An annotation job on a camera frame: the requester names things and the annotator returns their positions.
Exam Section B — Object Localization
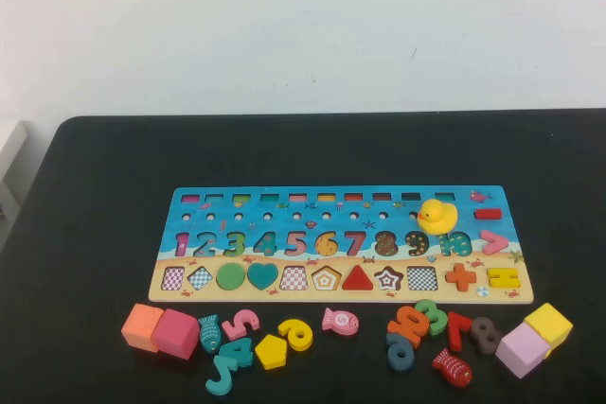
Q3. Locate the teal wooden fish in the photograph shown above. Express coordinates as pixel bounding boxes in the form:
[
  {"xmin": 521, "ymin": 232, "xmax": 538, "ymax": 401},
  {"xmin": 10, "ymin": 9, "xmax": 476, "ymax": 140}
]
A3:
[{"xmin": 197, "ymin": 313, "xmax": 223, "ymax": 354}]

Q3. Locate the red triangle piece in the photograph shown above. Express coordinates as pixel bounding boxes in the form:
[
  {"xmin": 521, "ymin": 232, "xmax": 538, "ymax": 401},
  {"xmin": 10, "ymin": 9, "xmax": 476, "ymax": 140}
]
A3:
[{"xmin": 341, "ymin": 264, "xmax": 379, "ymax": 291}]

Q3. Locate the colourful wooden number puzzle board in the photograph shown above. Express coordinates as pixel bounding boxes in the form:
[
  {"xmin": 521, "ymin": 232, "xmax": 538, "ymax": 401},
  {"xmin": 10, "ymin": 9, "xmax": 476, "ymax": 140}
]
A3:
[{"xmin": 148, "ymin": 184, "xmax": 535, "ymax": 305}]

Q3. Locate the pink number five piece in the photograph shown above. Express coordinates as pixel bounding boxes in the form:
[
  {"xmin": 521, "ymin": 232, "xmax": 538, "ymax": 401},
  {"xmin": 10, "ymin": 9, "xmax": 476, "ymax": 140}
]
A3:
[{"xmin": 221, "ymin": 307, "xmax": 261, "ymax": 342}]

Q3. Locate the teal heart piece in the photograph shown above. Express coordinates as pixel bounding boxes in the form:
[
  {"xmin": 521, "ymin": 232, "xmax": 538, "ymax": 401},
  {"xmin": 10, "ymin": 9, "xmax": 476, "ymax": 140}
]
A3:
[{"xmin": 246, "ymin": 262, "xmax": 280, "ymax": 291}]

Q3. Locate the yellow equals sign piece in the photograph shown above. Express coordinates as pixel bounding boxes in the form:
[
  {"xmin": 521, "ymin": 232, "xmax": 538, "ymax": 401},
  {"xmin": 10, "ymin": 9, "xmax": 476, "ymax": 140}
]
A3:
[{"xmin": 487, "ymin": 267, "xmax": 522, "ymax": 290}]

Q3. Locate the pink wooden fish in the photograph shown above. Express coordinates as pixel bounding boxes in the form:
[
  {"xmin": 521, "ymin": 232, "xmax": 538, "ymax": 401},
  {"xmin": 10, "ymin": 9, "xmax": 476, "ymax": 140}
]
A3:
[{"xmin": 321, "ymin": 307, "xmax": 360, "ymax": 334}]

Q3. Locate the grey-blue number nine piece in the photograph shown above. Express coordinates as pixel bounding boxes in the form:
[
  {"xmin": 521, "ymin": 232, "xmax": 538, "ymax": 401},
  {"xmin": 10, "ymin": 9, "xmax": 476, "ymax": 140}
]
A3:
[{"xmin": 385, "ymin": 331, "xmax": 417, "ymax": 373}]

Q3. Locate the teal hook-shaped number piece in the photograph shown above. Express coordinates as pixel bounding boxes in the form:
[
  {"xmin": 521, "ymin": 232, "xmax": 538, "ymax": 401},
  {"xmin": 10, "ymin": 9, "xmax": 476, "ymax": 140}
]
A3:
[{"xmin": 205, "ymin": 354, "xmax": 240, "ymax": 396}]

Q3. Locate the brown number eight piece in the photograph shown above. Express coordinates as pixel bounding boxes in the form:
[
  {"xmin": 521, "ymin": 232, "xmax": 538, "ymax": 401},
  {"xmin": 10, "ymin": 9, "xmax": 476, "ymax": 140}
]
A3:
[{"xmin": 470, "ymin": 316, "xmax": 503, "ymax": 356}]

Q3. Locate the green number three piece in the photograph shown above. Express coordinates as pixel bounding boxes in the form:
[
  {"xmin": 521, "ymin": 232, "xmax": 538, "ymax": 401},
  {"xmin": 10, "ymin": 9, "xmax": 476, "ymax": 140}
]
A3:
[{"xmin": 414, "ymin": 298, "xmax": 449, "ymax": 335}]

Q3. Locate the hot pink cube block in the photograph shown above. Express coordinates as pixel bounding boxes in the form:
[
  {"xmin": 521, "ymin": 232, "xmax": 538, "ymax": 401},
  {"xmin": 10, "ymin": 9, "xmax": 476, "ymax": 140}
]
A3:
[{"xmin": 151, "ymin": 307, "xmax": 201, "ymax": 360}]

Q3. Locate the orange plus sign piece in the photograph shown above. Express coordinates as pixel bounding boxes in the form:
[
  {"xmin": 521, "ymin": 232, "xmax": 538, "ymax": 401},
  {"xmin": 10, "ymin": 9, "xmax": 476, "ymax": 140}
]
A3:
[{"xmin": 444, "ymin": 262, "xmax": 479, "ymax": 292}]

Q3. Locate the red wooden fish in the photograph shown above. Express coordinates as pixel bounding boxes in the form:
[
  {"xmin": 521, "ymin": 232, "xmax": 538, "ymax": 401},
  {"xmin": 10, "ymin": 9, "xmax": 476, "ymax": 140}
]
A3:
[{"xmin": 431, "ymin": 347, "xmax": 473, "ymax": 389}]

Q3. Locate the teal number four piece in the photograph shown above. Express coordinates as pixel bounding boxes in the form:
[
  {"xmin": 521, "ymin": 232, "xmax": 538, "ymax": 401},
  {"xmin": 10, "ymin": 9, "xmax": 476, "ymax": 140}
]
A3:
[{"xmin": 215, "ymin": 336, "xmax": 255, "ymax": 370}]

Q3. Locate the yellow cube block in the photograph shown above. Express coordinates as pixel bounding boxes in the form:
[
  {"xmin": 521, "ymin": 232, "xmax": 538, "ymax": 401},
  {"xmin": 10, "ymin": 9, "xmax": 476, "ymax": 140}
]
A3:
[{"xmin": 524, "ymin": 302, "xmax": 574, "ymax": 360}]

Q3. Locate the yellow pentagon piece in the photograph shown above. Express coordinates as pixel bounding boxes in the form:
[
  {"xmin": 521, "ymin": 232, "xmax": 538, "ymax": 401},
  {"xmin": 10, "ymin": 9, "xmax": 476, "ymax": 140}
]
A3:
[{"xmin": 254, "ymin": 333, "xmax": 289, "ymax": 371}]

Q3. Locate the yellow rubber duck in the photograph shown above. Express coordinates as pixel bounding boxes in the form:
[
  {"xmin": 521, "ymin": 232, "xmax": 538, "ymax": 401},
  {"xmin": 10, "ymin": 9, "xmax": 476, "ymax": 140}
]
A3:
[{"xmin": 417, "ymin": 199, "xmax": 459, "ymax": 235}]

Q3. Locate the orange cube block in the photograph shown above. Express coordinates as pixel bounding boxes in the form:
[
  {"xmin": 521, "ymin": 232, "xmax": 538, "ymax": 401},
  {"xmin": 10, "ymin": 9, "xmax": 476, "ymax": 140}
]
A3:
[{"xmin": 120, "ymin": 303, "xmax": 165, "ymax": 354}]

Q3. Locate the light pink cube block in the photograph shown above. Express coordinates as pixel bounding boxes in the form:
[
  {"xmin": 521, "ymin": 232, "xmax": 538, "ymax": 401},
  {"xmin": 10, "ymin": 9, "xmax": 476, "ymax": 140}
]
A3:
[{"xmin": 494, "ymin": 322, "xmax": 554, "ymax": 380}]

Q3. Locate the pink greater-than sign piece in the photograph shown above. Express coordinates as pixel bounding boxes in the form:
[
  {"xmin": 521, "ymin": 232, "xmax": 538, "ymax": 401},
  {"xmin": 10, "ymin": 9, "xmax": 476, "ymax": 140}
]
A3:
[{"xmin": 480, "ymin": 229, "xmax": 510, "ymax": 256}]

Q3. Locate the yellow number six piece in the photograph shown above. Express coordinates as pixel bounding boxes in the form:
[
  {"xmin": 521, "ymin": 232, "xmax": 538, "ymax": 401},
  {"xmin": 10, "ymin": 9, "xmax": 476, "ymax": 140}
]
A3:
[{"xmin": 277, "ymin": 318, "xmax": 314, "ymax": 352}]

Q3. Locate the red number seven piece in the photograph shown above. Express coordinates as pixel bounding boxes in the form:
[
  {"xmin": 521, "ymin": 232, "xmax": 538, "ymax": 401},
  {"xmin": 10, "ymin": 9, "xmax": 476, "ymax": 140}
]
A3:
[{"xmin": 447, "ymin": 311, "xmax": 473, "ymax": 353}]

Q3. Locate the green circle piece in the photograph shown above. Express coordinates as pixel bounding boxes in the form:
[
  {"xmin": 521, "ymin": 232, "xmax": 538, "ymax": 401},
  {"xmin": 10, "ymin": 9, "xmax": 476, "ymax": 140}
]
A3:
[{"xmin": 215, "ymin": 262, "xmax": 248, "ymax": 291}]

